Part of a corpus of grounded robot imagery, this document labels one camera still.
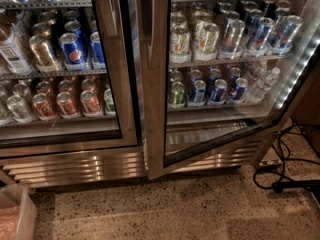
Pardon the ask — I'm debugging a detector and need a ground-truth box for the glass fridge door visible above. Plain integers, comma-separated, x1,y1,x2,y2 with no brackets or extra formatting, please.
0,0,137,158
136,0,320,171

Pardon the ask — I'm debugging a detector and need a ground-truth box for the stainless fridge bottom grille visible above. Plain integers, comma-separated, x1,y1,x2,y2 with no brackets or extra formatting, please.
1,134,275,188

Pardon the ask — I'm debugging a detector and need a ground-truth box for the green soda can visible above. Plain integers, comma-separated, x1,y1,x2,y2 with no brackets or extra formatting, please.
168,82,185,109

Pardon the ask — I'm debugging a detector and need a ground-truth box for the blue Pepsi can lower left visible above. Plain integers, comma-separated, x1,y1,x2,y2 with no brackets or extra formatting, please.
188,80,206,106

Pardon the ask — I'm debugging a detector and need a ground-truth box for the blue pepsi can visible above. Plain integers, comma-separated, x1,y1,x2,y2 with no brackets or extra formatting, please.
60,32,88,71
228,78,248,104
188,80,206,106
208,79,227,104

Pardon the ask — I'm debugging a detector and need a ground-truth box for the blue Pepsi can lower middle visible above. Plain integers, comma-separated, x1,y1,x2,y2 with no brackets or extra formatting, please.
208,79,227,104

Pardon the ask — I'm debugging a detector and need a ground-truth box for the red soda can right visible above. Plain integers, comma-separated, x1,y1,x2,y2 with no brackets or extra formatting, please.
80,90,103,117

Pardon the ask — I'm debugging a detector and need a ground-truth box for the red soda can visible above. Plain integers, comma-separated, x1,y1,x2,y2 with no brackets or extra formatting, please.
56,92,80,119
32,93,57,121
80,90,103,117

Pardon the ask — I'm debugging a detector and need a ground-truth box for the blue Pepsi can edge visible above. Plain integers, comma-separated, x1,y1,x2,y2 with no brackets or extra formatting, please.
90,32,106,69

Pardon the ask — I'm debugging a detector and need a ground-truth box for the blue Pepsi can lower right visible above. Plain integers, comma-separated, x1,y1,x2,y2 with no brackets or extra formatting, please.
228,78,248,104

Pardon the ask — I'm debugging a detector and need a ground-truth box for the Mountain Dew can right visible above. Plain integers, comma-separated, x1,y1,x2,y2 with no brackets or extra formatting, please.
194,23,219,61

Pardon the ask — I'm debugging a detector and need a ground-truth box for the red soda can middle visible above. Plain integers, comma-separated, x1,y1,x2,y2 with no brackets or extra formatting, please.
56,92,80,119

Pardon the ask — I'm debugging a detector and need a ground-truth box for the silver blue energy can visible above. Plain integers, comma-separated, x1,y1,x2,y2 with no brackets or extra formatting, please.
219,20,245,59

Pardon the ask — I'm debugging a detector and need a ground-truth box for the clear water bottle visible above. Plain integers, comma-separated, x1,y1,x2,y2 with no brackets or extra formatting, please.
246,67,280,103

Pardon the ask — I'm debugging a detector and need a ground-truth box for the blue Pepsi can front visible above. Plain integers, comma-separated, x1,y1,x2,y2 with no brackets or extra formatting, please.
60,32,88,71

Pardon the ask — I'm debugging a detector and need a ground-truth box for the red soda can left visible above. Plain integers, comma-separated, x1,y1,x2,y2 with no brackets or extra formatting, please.
32,93,57,121

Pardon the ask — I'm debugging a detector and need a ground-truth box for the gold soda can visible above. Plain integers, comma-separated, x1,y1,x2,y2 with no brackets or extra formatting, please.
29,35,62,73

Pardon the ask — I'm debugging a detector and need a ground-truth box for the silver can lower left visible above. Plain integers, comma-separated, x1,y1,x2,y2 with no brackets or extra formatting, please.
6,95,34,123

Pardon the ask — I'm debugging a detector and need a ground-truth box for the clear labelled bottle left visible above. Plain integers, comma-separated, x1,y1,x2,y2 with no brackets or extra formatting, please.
0,24,33,75

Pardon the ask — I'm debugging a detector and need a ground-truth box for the clear plastic storage bin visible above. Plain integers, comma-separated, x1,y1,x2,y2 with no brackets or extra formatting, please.
0,184,37,240

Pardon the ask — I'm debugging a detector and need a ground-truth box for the black power cable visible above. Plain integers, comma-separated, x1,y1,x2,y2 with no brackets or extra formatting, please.
253,117,320,194

